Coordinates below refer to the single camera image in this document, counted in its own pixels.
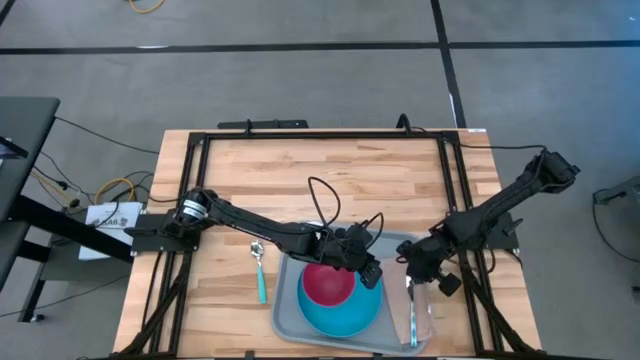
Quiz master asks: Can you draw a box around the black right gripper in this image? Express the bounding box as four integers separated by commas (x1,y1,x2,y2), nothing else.
396,230,463,298

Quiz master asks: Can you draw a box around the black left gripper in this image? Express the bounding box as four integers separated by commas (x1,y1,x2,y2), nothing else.
321,224,385,291

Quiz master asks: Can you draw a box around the red bowl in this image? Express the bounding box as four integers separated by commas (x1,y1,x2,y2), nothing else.
300,263,358,308

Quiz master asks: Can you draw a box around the blue plate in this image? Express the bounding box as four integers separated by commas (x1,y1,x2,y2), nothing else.
296,271,385,339

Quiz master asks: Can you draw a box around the grey plastic tray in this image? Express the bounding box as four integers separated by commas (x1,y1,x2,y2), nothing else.
270,220,432,357

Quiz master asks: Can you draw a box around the black power strip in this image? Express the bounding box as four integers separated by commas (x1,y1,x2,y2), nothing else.
216,118,310,131

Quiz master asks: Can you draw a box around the grey floor stand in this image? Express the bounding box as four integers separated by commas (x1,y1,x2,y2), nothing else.
591,174,640,207

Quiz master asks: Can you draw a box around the white paper sheet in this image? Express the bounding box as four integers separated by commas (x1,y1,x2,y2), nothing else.
78,200,147,262

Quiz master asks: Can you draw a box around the black side desk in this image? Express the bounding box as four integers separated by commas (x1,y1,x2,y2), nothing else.
0,95,134,324

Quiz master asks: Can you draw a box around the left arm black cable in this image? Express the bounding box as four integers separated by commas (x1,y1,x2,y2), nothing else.
307,175,386,242

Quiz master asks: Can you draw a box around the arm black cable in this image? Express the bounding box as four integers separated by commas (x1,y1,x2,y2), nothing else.
307,175,386,242
396,113,549,152

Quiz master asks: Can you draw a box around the spoon with teal handle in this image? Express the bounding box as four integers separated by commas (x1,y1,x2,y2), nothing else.
249,239,269,306

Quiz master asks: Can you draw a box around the black aluminium table frame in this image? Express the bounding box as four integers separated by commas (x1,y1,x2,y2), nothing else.
112,128,545,360

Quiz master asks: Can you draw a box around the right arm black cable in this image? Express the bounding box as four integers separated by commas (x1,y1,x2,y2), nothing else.
396,113,549,152

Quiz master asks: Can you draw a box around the yellow cable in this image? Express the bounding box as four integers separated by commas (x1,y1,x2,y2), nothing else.
94,176,137,204
127,0,167,15

